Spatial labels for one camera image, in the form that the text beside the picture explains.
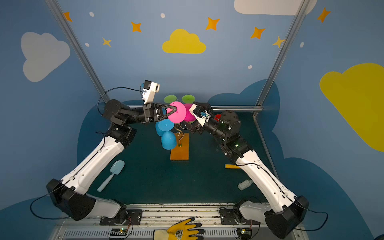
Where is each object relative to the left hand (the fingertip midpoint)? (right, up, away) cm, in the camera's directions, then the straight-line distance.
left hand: (174, 108), depth 51 cm
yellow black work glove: (+1, -55, +18) cm, 58 cm away
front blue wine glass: (-6, -13, +24) cm, 28 cm away
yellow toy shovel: (+29, -31, +40) cm, 59 cm away
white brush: (+37, -39, +34) cm, 64 cm away
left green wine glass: (-7, +10, +33) cm, 35 cm away
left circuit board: (-31, -59, +22) cm, 70 cm away
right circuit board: (+32, -60, +23) cm, 71 cm away
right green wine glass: (+4, +9, +32) cm, 33 cm away
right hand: (+6, +2, +11) cm, 13 cm away
